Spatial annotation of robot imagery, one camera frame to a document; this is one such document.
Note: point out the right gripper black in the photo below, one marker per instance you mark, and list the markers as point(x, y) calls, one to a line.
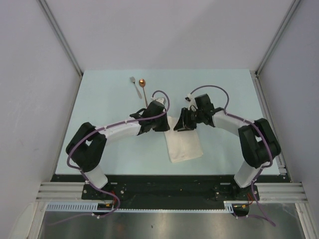
point(184, 123)

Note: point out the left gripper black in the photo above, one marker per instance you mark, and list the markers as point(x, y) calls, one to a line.
point(165, 126)

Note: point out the white cloth napkin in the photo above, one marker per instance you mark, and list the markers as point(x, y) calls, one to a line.
point(182, 145)

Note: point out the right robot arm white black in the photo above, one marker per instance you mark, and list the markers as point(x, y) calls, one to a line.
point(258, 143)

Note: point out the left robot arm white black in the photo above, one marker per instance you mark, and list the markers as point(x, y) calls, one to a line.
point(86, 148)

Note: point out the copper spoon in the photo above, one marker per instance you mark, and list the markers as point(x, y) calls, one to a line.
point(142, 84)

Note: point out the silver fork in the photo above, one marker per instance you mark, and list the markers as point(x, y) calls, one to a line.
point(132, 79)

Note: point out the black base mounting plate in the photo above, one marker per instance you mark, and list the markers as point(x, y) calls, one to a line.
point(125, 187)

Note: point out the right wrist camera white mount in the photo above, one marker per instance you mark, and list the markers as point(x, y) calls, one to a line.
point(189, 97)

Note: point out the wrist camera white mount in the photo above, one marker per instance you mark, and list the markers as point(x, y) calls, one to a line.
point(161, 100)
point(189, 97)

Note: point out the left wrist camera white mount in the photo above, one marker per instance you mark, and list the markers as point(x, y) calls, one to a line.
point(161, 100)

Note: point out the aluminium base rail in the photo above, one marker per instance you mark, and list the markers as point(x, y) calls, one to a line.
point(269, 192)

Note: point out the left aluminium frame post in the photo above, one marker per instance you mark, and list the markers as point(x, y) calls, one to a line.
point(51, 19)

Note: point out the aluminium frame post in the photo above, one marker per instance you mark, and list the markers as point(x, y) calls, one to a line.
point(51, 19)
point(278, 35)

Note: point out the right aluminium frame post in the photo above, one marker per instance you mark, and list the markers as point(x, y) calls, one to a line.
point(278, 35)

